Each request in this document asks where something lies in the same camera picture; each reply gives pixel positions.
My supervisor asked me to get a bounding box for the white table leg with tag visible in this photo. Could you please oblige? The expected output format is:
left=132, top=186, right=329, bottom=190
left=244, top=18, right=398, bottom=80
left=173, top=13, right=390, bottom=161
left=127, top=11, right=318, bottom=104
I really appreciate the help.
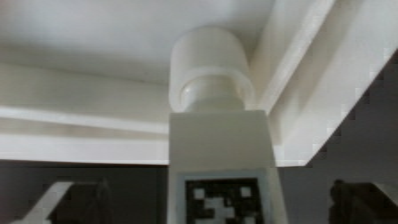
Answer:
left=166, top=74, right=290, bottom=224

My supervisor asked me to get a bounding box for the white square tabletop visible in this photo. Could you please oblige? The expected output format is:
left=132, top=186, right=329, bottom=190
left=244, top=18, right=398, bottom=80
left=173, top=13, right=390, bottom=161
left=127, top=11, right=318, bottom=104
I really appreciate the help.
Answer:
left=0, top=0, right=398, bottom=167

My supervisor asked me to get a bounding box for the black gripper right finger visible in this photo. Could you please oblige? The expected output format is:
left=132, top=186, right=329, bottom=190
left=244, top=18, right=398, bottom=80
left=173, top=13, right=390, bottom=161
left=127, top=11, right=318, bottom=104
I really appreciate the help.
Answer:
left=329, top=179, right=398, bottom=224

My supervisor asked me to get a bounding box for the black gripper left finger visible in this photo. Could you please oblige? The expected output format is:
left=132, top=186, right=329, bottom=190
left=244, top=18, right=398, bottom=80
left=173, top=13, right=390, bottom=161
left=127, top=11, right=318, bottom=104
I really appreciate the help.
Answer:
left=11, top=181, right=112, bottom=224

